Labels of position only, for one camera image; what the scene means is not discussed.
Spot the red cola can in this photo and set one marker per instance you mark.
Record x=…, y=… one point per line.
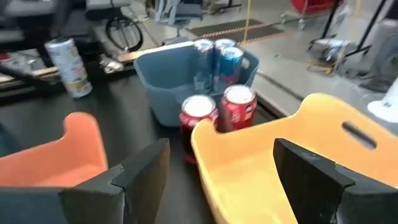
x=199, y=109
x=237, y=105

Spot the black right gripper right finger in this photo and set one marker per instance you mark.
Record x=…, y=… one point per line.
x=326, y=196

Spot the black tripod stand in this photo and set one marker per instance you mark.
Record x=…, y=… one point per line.
x=368, y=31

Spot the orange plastic bin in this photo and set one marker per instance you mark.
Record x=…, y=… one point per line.
x=62, y=155

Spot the blue soda can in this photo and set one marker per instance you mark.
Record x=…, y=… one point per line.
x=230, y=62
x=224, y=43
x=203, y=53

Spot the white round floor disc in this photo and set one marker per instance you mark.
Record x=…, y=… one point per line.
x=387, y=107

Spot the tall silver can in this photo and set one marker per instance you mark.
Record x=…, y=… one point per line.
x=70, y=68

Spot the office chair with black casters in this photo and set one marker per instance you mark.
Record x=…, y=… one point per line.
x=178, y=14

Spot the black orange striped floor mat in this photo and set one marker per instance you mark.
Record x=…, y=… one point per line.
x=236, y=29

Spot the blue plastic bin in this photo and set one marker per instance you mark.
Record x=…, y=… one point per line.
x=164, y=81

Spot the yellow plastic bin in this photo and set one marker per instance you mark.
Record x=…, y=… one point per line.
x=248, y=174

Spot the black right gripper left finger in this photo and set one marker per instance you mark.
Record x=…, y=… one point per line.
x=93, y=202

